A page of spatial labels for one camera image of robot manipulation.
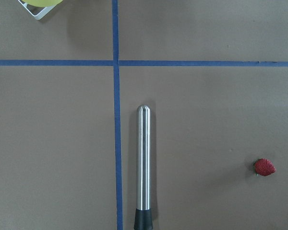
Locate red strawberry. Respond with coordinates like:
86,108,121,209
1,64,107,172
253,158,276,176

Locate white cup rack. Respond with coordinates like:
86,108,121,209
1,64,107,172
18,0,57,21

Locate yellow cup on rack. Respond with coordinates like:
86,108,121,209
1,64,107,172
23,0,62,7

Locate steel muddler black tip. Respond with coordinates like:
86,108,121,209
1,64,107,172
134,104,153,230

